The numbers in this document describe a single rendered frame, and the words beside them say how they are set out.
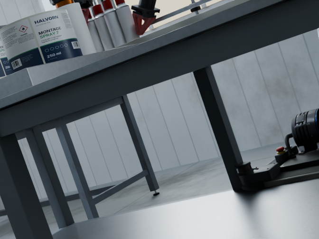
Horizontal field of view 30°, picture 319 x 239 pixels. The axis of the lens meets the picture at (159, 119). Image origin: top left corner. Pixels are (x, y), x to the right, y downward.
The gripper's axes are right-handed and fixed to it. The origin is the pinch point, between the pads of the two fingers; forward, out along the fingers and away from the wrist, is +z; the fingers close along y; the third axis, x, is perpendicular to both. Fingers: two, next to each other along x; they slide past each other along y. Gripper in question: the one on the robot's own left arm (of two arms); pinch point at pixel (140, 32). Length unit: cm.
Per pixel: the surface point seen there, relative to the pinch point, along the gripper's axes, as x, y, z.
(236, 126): -25, -256, 109
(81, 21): -6.2, 28.8, -4.1
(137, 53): 44, 86, -18
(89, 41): -2.0, 28.1, 1.2
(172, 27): 13.5, 4.5, -6.7
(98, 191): -71, -135, 147
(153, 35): 7.4, 4.4, -1.8
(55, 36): 4, 55, -5
